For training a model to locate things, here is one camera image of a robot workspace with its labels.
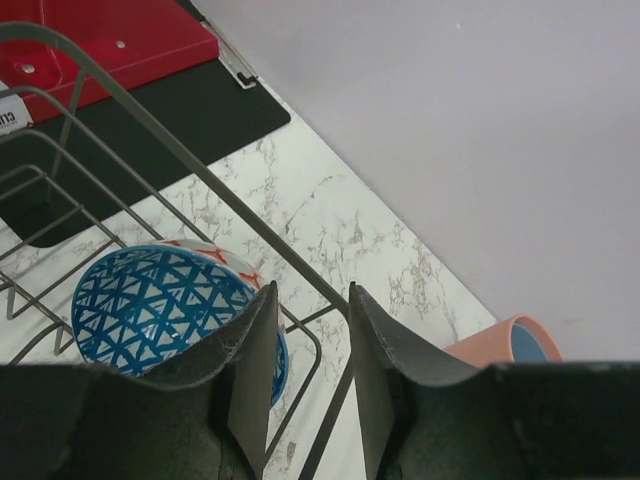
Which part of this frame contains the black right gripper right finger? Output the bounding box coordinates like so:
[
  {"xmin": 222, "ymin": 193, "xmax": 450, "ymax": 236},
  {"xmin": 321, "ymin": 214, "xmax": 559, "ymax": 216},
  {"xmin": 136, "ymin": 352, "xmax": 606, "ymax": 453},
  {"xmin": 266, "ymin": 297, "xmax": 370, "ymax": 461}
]
[{"xmin": 348, "ymin": 284, "xmax": 639, "ymax": 479}]

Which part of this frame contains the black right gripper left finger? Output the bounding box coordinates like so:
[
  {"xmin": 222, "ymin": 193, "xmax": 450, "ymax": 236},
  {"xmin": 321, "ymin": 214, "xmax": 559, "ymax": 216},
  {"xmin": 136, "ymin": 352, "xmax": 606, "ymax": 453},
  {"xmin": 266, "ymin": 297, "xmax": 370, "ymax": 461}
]
[{"xmin": 1, "ymin": 284, "xmax": 278, "ymax": 479}]

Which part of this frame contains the pink plastic cup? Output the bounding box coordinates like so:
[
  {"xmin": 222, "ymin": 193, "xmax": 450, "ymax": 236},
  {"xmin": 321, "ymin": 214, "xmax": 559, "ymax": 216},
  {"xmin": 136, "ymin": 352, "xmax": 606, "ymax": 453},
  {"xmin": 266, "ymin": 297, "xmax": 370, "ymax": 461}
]
[{"xmin": 444, "ymin": 315, "xmax": 563, "ymax": 367}]

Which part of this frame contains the blue patterned ceramic bowl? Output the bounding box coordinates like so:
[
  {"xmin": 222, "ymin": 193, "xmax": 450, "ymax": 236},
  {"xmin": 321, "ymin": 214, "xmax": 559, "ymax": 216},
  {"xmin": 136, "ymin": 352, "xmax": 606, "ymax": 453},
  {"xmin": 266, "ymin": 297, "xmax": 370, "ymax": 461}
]
[{"xmin": 71, "ymin": 239, "xmax": 265, "ymax": 376}]

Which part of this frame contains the black wire dish rack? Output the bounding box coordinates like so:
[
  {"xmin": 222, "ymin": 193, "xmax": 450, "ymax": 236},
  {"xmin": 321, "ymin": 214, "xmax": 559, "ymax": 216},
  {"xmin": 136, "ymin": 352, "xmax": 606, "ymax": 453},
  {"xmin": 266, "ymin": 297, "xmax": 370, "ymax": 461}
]
[{"xmin": 0, "ymin": 22, "xmax": 361, "ymax": 480}]

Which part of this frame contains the light blue plastic cup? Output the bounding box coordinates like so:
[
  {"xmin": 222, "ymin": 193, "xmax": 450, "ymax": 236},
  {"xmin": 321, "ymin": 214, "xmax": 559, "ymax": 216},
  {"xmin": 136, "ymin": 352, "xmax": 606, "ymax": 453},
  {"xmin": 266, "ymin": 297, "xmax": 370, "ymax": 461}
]
[{"xmin": 510, "ymin": 323, "xmax": 548, "ymax": 362}]

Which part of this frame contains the black clipboard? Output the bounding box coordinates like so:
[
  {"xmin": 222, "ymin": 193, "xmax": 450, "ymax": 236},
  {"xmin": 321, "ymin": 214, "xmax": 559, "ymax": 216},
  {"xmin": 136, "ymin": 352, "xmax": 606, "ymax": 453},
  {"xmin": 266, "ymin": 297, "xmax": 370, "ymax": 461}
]
[{"xmin": 1, "ymin": 1, "xmax": 291, "ymax": 248}]

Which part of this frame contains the red transparent plastic folder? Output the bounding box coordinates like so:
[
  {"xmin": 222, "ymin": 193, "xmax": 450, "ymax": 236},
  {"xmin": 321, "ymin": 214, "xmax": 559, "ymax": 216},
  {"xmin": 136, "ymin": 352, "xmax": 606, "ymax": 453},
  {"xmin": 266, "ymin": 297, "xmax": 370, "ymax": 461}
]
[{"xmin": 1, "ymin": 0, "xmax": 219, "ymax": 104}]

